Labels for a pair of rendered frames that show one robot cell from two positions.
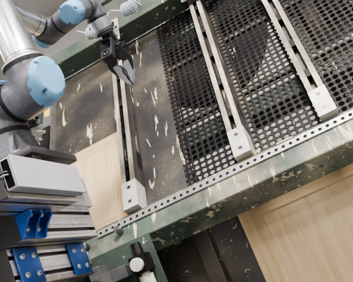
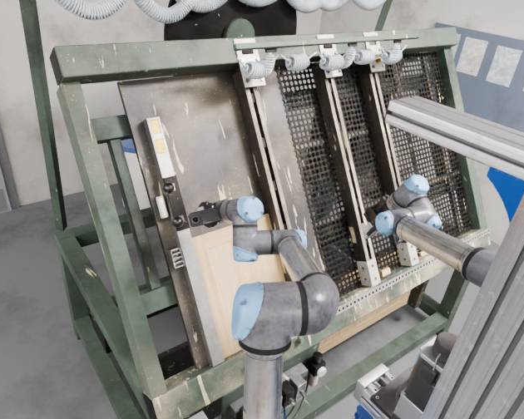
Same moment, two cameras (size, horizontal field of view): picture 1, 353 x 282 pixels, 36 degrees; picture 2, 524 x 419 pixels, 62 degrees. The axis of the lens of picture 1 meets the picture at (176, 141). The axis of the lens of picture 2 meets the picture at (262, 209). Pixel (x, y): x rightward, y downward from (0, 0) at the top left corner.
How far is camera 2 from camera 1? 2.59 m
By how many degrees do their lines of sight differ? 70
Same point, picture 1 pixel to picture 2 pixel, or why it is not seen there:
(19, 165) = not seen: outside the picture
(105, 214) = not seen: hidden behind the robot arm
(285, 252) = not seen: hidden behind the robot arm
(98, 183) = (255, 277)
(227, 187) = (365, 308)
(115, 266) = (291, 366)
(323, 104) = (413, 256)
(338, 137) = (415, 281)
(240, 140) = (375, 272)
